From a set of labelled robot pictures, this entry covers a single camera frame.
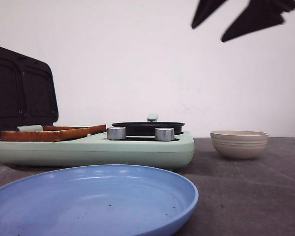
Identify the mint green hinged lid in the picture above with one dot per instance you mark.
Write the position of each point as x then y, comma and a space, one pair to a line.
27, 92

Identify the silver control knob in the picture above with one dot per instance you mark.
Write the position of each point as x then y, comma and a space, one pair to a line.
116, 133
164, 134

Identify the mint green breakfast maker base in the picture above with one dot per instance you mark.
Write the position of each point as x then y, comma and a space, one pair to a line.
97, 149

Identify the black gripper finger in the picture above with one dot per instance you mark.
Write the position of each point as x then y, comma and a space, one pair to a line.
258, 15
204, 9

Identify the black frying pan green handle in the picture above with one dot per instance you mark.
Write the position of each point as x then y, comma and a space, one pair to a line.
147, 128

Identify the blue plate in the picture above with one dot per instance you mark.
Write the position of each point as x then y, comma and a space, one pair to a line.
98, 200

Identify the left silver control knob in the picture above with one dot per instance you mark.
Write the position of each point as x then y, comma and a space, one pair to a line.
116, 133

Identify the beige ceramic bowl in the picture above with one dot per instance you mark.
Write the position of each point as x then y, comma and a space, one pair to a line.
239, 144

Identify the right silver control knob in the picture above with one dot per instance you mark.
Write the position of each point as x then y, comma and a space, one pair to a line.
164, 134

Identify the white bread slice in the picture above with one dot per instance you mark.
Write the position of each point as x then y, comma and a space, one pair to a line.
43, 136
88, 127

